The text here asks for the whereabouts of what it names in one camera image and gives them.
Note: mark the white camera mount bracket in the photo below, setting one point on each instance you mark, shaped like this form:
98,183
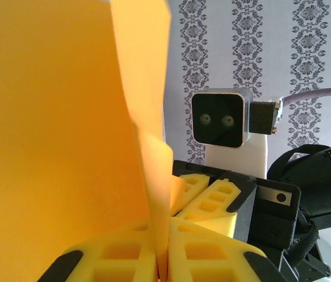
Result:
241,161

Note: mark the orange paper sheet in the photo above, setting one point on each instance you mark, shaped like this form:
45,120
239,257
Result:
51,117

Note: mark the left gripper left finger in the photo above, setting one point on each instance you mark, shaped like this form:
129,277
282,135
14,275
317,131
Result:
118,258

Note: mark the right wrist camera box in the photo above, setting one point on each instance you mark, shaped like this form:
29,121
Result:
218,117

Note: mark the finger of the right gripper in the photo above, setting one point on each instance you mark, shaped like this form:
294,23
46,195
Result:
193,185
227,217

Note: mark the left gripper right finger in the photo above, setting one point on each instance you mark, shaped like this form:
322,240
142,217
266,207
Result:
206,258

